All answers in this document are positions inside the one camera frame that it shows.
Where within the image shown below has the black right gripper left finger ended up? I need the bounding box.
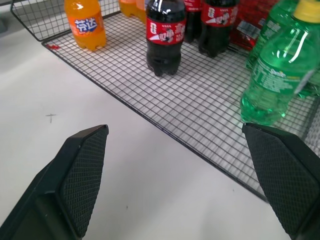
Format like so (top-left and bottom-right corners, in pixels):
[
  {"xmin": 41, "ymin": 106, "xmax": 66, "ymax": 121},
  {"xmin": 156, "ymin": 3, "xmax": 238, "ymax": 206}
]
[{"xmin": 0, "ymin": 124, "xmax": 109, "ymax": 240}]

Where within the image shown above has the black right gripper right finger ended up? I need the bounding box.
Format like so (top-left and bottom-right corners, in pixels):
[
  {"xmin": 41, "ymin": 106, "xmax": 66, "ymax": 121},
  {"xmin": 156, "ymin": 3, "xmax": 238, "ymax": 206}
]
[{"xmin": 241, "ymin": 122, "xmax": 320, "ymax": 240}]

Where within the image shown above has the green Sprite bottle yellow cap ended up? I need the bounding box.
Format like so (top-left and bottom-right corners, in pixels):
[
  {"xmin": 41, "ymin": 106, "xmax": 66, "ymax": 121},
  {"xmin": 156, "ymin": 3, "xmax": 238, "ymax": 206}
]
[
  {"xmin": 240, "ymin": 0, "xmax": 320, "ymax": 127},
  {"xmin": 245, "ymin": 0, "xmax": 320, "ymax": 99}
]

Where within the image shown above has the orange Fanta soda bottle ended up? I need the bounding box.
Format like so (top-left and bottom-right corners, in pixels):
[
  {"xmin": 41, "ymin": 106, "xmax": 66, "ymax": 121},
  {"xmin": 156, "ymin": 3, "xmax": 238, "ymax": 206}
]
[
  {"xmin": 63, "ymin": 0, "xmax": 108, "ymax": 52},
  {"xmin": 117, "ymin": 0, "xmax": 147, "ymax": 25}
]

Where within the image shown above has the red snack packet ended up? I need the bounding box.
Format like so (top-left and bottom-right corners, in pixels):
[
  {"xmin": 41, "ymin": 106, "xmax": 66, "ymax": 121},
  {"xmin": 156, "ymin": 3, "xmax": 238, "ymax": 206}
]
[{"xmin": 229, "ymin": 0, "xmax": 282, "ymax": 52}]

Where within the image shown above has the black cola bottle red label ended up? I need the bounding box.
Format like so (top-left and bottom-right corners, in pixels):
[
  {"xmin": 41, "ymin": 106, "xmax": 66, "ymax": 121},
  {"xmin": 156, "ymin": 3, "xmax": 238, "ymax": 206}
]
[
  {"xmin": 183, "ymin": 0, "xmax": 204, "ymax": 44},
  {"xmin": 198, "ymin": 0, "xmax": 239, "ymax": 59},
  {"xmin": 145, "ymin": 0, "xmax": 187, "ymax": 77}
]

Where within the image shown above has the black wire mesh rack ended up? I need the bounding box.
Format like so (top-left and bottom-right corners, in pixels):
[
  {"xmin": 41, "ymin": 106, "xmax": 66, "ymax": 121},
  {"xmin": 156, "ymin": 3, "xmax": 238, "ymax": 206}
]
[{"xmin": 9, "ymin": 0, "xmax": 320, "ymax": 203}]

